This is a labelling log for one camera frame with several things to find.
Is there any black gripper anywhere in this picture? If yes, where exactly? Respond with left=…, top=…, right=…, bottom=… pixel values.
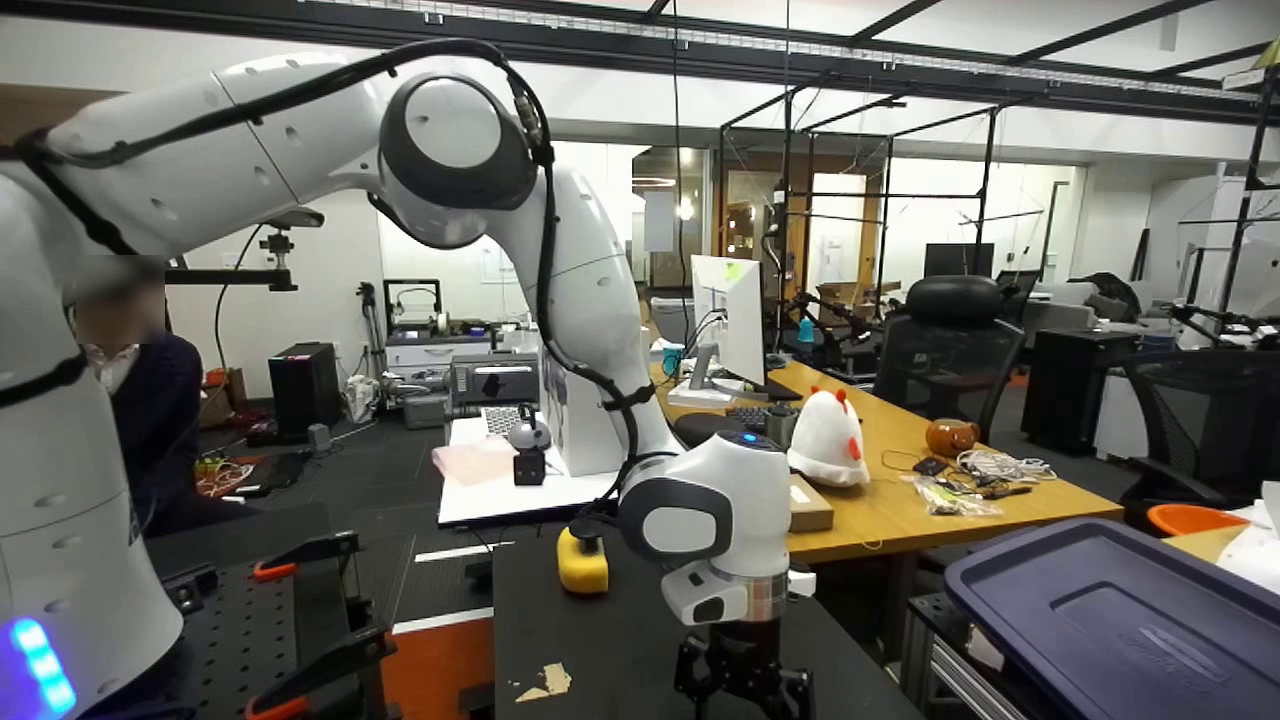
left=671, top=619, right=815, bottom=720

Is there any orange bowl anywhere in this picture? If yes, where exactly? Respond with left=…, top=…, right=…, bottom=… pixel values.
left=1144, top=496, right=1250, bottom=541

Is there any yellow tape dispenser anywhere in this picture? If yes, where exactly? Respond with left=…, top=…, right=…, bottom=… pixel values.
left=553, top=526, right=617, bottom=602

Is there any wooden desk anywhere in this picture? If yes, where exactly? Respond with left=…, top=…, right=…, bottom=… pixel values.
left=650, top=355, right=1124, bottom=570

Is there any white hard hat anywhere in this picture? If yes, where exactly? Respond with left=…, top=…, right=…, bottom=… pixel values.
left=785, top=385, right=875, bottom=492

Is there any dark green mug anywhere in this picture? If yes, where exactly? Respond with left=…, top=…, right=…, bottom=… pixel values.
left=765, top=395, right=804, bottom=461

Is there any large white cardboard box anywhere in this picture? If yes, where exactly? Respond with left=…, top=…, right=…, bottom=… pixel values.
left=536, top=351, right=632, bottom=480

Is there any orange plastic panel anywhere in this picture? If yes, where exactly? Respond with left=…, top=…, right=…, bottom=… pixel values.
left=380, top=613, right=499, bottom=720

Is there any black stand base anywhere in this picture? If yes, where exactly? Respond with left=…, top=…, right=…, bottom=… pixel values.
left=506, top=445, right=553, bottom=489

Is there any pile of plastic wrappers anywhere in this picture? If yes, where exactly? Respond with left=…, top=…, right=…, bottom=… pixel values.
left=906, top=440, right=1060, bottom=520

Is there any orange pumpkin ball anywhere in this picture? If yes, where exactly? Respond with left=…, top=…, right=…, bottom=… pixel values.
left=925, top=413, right=982, bottom=465

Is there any pale pink paper sheet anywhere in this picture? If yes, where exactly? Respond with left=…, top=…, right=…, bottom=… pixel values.
left=428, top=437, right=518, bottom=489

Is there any navy plastic storage bin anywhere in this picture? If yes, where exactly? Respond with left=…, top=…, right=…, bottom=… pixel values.
left=941, top=518, right=1280, bottom=720

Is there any grey Unitree device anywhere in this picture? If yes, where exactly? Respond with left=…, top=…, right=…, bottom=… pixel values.
left=446, top=350, right=545, bottom=415

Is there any black office chair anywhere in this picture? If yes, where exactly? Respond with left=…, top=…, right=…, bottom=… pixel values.
left=868, top=270, right=1030, bottom=434

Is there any black cabinet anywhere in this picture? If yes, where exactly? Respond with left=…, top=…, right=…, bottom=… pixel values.
left=1020, top=319, right=1141, bottom=461

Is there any black background monitor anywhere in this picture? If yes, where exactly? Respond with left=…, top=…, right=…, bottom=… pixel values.
left=918, top=235, right=1000, bottom=284

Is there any small framed screen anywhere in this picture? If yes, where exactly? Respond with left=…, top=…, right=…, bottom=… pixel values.
left=380, top=274, right=446, bottom=342

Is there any black PC tower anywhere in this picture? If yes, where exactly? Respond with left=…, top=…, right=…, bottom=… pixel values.
left=262, top=336, right=349, bottom=440

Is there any white paper sheet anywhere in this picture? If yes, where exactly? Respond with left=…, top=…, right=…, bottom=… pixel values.
left=1205, top=478, right=1280, bottom=597

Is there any black mesh chair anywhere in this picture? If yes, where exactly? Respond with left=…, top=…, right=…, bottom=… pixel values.
left=1114, top=342, right=1280, bottom=510

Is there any person in dark jacket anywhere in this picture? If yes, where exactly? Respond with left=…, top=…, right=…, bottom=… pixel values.
left=56, top=284, right=206, bottom=541

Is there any orange-handled black clamp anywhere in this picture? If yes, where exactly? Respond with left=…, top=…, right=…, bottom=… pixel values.
left=245, top=529, right=365, bottom=591
left=238, top=619, right=400, bottom=720

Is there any black camera on stand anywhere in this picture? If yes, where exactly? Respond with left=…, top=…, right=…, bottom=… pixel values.
left=120, top=206, right=333, bottom=300

